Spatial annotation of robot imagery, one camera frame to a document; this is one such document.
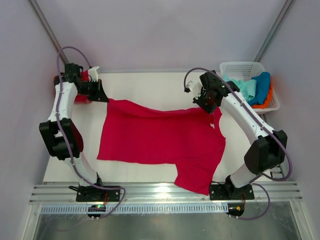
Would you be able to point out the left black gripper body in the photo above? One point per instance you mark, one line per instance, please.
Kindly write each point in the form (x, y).
(92, 89)

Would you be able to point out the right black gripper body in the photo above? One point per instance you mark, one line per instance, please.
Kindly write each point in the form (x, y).
(204, 101)

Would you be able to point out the magenta t shirt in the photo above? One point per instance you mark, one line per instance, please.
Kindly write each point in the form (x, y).
(190, 139)

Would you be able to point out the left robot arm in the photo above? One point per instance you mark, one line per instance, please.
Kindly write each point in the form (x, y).
(59, 133)

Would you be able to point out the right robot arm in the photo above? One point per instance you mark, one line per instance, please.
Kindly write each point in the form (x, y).
(267, 146)

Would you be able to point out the red folded t shirt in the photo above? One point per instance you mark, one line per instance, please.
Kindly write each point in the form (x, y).
(79, 99)

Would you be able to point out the mint green t shirt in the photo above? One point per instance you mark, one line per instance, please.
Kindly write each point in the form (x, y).
(247, 88)

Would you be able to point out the white plastic basket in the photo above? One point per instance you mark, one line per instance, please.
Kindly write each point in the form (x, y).
(246, 70)

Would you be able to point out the orange t shirt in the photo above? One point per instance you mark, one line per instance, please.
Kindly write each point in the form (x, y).
(268, 97)

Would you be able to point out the blue t shirt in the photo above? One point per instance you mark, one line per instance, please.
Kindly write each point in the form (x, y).
(262, 87)

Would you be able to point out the right controller board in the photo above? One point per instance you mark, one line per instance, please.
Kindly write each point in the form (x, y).
(235, 209)

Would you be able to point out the controller board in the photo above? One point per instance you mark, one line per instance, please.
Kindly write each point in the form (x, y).
(96, 211)
(235, 209)

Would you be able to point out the left controller board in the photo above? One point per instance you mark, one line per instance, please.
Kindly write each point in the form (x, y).
(96, 211)

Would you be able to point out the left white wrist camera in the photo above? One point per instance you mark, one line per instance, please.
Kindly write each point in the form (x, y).
(93, 73)

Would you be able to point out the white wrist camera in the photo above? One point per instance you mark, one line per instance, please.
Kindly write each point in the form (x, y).
(194, 87)
(93, 73)

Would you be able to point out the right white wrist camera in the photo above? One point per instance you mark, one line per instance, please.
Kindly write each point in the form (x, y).
(194, 87)

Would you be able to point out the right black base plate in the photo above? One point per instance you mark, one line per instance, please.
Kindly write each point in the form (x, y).
(226, 191)

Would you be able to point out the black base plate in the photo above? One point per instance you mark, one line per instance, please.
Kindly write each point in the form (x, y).
(226, 191)
(93, 194)

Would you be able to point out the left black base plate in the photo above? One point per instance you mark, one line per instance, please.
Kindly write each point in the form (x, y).
(93, 194)

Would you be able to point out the left corner frame post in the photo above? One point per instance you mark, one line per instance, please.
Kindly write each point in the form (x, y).
(45, 24)

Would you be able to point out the corner frame post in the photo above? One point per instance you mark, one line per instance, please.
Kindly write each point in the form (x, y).
(274, 29)
(45, 24)

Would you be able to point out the slotted grey cable duct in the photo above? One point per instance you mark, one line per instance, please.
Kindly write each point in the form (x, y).
(146, 208)

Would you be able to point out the aluminium mounting rail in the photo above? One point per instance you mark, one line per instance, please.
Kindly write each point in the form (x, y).
(160, 193)

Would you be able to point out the right corner frame post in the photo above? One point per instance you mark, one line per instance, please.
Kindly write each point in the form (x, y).
(274, 29)

